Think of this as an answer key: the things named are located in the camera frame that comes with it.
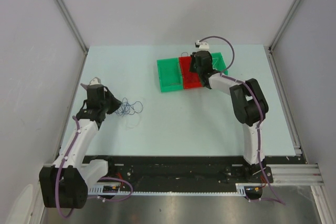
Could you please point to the left aluminium frame post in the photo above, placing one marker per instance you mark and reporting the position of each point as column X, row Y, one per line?
column 71, row 24

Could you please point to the right aluminium base profile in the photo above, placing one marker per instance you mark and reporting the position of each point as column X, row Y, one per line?
column 296, row 175

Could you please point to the left green plastic bin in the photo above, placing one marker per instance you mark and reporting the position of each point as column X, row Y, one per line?
column 170, row 77

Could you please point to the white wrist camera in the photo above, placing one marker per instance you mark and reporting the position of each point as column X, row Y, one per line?
column 202, row 45
column 94, row 81

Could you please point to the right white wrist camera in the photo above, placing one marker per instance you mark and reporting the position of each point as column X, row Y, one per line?
column 202, row 45

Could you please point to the red plastic bin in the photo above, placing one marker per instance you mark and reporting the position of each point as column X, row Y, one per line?
column 190, row 80

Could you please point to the slotted grey cable duct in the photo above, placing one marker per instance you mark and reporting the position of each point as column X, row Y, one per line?
column 106, row 190

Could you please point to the right green plastic bin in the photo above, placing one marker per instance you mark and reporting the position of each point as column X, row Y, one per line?
column 218, row 62

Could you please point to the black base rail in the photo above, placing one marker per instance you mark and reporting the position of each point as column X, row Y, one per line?
column 187, row 174

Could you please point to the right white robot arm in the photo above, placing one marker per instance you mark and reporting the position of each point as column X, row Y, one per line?
column 249, row 106

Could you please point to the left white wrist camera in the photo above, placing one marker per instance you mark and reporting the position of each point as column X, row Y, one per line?
column 94, row 81

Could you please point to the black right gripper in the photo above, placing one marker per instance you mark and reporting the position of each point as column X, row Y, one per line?
column 192, row 61

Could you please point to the aluminium frame post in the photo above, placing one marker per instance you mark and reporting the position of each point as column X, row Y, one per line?
column 71, row 24
column 284, row 24

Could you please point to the right aluminium frame post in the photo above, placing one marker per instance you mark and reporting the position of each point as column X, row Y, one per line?
column 284, row 24

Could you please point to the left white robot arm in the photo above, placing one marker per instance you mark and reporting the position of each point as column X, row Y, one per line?
column 65, row 183

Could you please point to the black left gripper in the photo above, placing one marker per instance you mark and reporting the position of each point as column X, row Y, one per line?
column 116, row 103

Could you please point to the green plastic bin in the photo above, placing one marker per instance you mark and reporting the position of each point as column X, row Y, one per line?
column 218, row 62
column 170, row 77

